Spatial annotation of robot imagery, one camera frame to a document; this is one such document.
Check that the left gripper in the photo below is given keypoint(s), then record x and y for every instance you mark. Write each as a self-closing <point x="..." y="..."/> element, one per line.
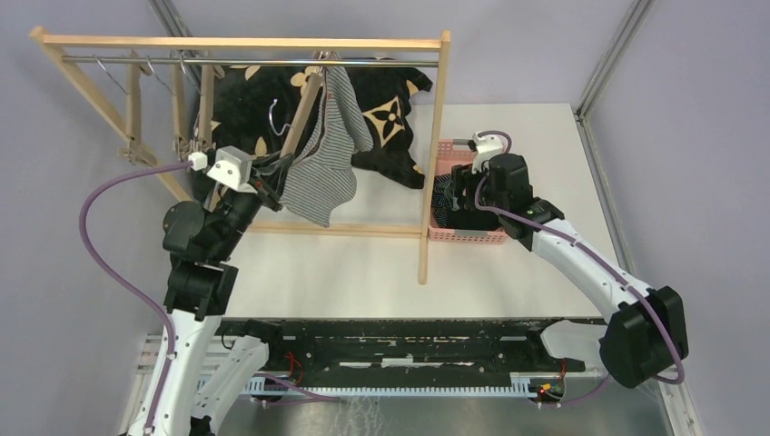
<point x="263" y="189"/>

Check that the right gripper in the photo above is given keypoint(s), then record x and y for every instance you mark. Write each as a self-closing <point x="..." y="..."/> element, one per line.
<point x="463" y="178"/>

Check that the grey striped underwear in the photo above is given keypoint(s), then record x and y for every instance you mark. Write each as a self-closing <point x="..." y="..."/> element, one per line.
<point x="321" y="178"/>

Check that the wooden clip hanger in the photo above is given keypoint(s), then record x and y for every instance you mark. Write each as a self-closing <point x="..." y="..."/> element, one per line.
<point x="202" y="141"/>
<point x="177" y="74"/>
<point x="131" y="124"/>
<point x="313" y="81"/>

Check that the navy striped underwear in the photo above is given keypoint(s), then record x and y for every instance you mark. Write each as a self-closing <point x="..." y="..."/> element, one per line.
<point x="444" y="207"/>

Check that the black underwear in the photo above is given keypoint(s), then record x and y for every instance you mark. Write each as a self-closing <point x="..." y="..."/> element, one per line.
<point x="473" y="220"/>

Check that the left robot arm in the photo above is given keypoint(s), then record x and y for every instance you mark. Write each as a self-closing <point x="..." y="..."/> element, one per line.
<point x="200" y="243"/>

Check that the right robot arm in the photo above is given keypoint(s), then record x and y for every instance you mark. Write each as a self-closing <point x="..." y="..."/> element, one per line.
<point x="645" y="336"/>

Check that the empty wooden clip hanger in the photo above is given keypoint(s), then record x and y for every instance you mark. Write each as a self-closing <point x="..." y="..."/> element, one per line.
<point x="131" y="124"/>

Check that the pink plastic basket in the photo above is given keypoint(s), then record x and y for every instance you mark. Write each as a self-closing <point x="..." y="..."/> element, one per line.
<point x="453" y="152"/>

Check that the black floral blanket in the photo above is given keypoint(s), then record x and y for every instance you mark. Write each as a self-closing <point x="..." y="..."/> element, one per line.
<point x="251" y="98"/>

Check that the metal hanging rod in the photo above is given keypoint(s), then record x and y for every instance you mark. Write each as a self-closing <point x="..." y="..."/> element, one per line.
<point x="376" y="63"/>

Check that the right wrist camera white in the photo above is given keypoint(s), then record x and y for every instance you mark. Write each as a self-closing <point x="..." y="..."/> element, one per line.
<point x="487" y="144"/>

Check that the aluminium corner post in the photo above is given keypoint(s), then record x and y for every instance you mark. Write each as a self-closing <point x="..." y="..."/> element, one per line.
<point x="609" y="60"/>

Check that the white cable duct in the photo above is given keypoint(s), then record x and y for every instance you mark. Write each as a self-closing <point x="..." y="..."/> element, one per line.
<point x="519" y="388"/>

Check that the wooden clothes rack frame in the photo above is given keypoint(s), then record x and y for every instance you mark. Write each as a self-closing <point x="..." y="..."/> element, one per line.
<point x="53" y="46"/>

